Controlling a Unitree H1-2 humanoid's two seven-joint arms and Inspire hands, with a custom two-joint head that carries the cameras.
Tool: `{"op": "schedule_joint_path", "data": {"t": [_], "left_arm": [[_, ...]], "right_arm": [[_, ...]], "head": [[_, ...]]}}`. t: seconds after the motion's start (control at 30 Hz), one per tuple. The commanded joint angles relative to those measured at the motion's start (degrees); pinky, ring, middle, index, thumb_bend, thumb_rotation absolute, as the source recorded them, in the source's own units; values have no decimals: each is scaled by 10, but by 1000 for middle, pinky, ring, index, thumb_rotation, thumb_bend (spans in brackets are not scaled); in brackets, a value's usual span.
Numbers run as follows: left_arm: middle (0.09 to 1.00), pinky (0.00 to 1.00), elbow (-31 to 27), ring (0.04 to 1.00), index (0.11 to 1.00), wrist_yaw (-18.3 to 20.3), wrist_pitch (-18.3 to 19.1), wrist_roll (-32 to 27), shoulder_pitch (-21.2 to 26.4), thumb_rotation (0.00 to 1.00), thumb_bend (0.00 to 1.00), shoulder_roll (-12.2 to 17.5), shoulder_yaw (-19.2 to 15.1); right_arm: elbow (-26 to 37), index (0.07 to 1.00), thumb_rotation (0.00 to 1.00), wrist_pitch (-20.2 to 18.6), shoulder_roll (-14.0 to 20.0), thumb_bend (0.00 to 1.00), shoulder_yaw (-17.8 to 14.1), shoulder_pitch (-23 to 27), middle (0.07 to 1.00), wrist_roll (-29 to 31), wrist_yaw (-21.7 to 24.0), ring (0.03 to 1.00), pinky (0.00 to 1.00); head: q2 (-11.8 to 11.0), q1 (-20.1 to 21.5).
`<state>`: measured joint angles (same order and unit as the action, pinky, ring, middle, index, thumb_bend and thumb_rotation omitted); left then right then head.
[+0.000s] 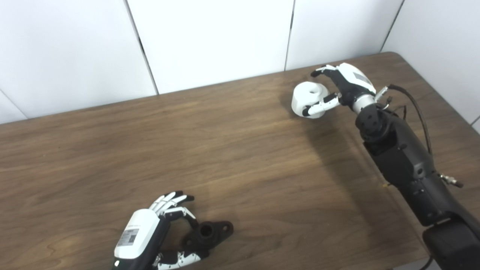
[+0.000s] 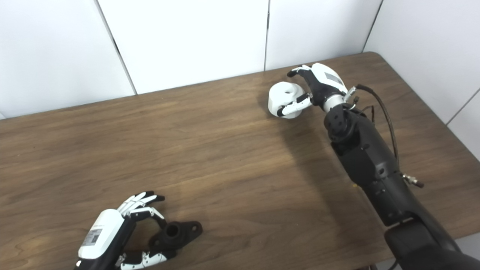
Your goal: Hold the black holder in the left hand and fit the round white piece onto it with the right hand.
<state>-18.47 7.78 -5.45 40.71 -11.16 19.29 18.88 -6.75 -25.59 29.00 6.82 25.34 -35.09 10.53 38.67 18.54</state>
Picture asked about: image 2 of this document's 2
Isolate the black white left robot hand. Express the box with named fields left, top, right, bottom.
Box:
left=74, top=191, right=177, bottom=270

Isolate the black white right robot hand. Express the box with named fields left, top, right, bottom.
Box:
left=277, top=63, right=349, bottom=117

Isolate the round white piece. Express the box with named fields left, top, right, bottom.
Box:
left=268, top=82, right=312, bottom=119

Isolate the black flanged holder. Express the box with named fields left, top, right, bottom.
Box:
left=149, top=220, right=203, bottom=259

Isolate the thin black right wrist wire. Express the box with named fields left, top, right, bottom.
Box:
left=354, top=104, right=376, bottom=122

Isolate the thick black right wrist cable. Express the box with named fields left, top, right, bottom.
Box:
left=344, top=84, right=425, bottom=189

